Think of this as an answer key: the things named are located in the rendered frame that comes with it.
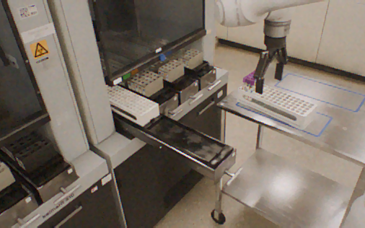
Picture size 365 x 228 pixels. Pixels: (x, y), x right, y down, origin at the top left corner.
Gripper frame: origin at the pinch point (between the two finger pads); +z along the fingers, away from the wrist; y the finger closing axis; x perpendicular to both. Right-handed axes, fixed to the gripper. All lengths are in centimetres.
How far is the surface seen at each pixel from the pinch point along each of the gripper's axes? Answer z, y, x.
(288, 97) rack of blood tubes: 4.6, 2.6, -7.5
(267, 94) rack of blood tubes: 4.4, -1.0, -0.7
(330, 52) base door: 70, 191, 45
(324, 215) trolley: 65, 11, -31
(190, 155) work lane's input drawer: 12.0, -40.9, 3.9
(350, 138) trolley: 10.6, 2.3, -32.9
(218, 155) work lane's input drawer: 10.9, -35.2, -4.1
